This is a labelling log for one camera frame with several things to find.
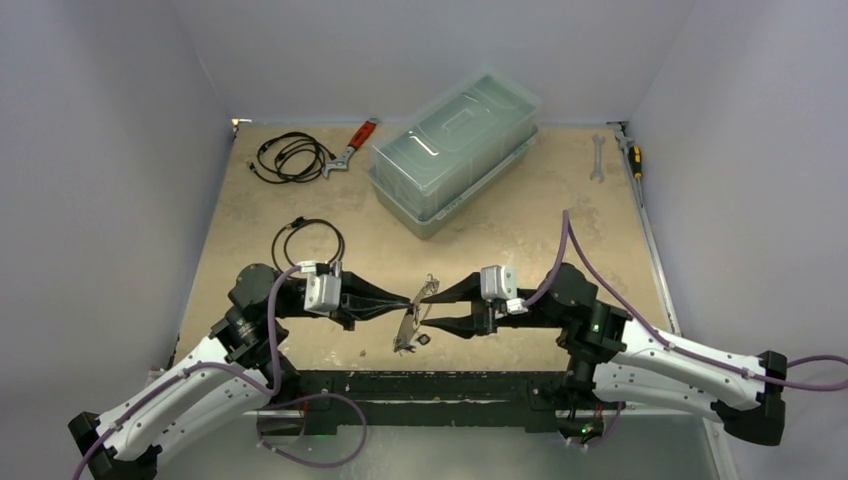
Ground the clear plastic storage box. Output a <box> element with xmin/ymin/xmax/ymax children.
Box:
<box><xmin>367</xmin><ymin>72</ymin><xmax>541</xmax><ymax>240</ymax></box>

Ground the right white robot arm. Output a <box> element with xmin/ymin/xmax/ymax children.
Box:
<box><xmin>423</xmin><ymin>263</ymin><xmax>788</xmax><ymax>446</ymax></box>

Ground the black looped cable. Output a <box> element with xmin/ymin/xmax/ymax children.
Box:
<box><xmin>270</xmin><ymin>215</ymin><xmax>347</xmax><ymax>269</ymax></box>

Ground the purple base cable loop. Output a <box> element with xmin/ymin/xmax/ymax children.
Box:
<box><xmin>255</xmin><ymin>388</ymin><xmax>370</xmax><ymax>468</ymax></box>

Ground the yellow black screwdriver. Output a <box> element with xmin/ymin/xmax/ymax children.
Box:
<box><xmin>628</xmin><ymin>144</ymin><xmax>644</xmax><ymax>207</ymax></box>

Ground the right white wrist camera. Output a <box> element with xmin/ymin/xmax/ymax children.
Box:
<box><xmin>480</xmin><ymin>265</ymin><xmax>528</xmax><ymax>315</ymax></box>

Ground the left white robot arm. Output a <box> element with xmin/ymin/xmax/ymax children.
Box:
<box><xmin>68</xmin><ymin>262</ymin><xmax>412</xmax><ymax>479</ymax></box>

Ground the red handled adjustable wrench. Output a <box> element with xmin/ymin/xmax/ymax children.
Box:
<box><xmin>321</xmin><ymin>117</ymin><xmax>380</xmax><ymax>179</ymax></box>

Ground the silver open-end spanner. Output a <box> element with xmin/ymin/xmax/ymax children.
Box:
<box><xmin>589</xmin><ymin>134</ymin><xmax>605</xmax><ymax>183</ymax></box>

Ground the coiled black cable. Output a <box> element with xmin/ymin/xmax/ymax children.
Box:
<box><xmin>248</xmin><ymin>131</ymin><xmax>336</xmax><ymax>185</ymax></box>

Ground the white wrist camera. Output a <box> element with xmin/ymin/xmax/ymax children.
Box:
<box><xmin>298</xmin><ymin>261</ymin><xmax>342</xmax><ymax>317</ymax></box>
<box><xmin>480</xmin><ymin>265</ymin><xmax>528</xmax><ymax>315</ymax></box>

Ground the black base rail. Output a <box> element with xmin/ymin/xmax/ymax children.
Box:
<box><xmin>278</xmin><ymin>370</ymin><xmax>594</xmax><ymax>433</ymax></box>

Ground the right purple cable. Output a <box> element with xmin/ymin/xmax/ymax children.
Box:
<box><xmin>523</xmin><ymin>210</ymin><xmax>848</xmax><ymax>393</ymax></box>

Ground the white oval keyring holder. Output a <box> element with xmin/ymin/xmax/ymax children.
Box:
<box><xmin>392</xmin><ymin>273</ymin><xmax>440</xmax><ymax>355</ymax></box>

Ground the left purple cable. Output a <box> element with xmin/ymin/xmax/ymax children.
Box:
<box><xmin>70</xmin><ymin>264</ymin><xmax>306</xmax><ymax>480</ymax></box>

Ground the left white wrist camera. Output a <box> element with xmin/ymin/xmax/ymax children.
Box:
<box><xmin>298</xmin><ymin>261</ymin><xmax>342</xmax><ymax>317</ymax></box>

